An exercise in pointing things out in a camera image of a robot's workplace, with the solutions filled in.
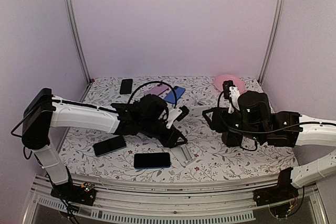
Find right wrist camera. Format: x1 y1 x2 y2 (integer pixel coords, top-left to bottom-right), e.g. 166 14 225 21
223 80 240 114

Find floral patterned table mat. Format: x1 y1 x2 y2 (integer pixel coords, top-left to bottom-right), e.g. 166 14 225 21
59 77 298 183

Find blue phone face down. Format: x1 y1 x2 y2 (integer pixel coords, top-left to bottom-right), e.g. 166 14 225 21
164 86 185 104

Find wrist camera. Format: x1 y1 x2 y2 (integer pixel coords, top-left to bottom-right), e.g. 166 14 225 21
223 80 240 114
166 106 190 129

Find left aluminium frame post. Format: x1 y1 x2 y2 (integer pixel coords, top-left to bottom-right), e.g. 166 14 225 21
64 0 91 84

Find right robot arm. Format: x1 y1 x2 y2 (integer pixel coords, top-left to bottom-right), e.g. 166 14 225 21
202 91 335 147

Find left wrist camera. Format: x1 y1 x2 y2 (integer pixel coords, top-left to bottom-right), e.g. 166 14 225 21
166 106 190 129

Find pink plastic plate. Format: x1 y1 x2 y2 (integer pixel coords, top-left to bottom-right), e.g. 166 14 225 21
214 74 246 93

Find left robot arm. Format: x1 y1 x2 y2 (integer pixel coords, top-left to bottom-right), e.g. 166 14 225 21
21 88 189 200

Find pink phone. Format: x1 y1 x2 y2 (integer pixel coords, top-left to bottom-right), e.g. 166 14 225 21
146 83 169 96

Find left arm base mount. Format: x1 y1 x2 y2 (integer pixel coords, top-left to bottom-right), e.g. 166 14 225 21
51 181 97 206

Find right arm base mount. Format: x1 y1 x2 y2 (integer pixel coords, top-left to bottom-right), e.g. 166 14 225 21
253 167 299 206

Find white grey folding stand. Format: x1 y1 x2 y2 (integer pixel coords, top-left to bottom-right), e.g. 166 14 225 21
170 144 196 168

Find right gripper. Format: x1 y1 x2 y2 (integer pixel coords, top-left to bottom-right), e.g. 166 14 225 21
202 106 264 143

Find left black cable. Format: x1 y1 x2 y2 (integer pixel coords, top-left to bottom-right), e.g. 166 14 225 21
128 80 178 109

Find black phone teal edge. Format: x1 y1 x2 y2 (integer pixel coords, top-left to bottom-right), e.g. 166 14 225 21
93 136 127 157

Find small black phone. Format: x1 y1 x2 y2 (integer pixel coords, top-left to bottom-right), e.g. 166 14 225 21
119 79 133 94

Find black phone blue edge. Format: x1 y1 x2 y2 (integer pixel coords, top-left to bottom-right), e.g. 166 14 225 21
133 152 171 169

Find front aluminium rail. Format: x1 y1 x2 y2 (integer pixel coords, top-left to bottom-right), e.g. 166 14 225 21
23 176 329 224

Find white flat folding stand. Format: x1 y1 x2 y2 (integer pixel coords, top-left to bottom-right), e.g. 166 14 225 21
188 97 211 117

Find aluminium frame post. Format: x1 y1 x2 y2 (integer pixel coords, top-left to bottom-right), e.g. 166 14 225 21
64 0 91 84
258 0 285 86

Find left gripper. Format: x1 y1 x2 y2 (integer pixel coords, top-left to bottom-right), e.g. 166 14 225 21
140 118 188 149

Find right aluminium frame post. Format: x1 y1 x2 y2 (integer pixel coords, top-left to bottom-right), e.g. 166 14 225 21
258 0 285 86

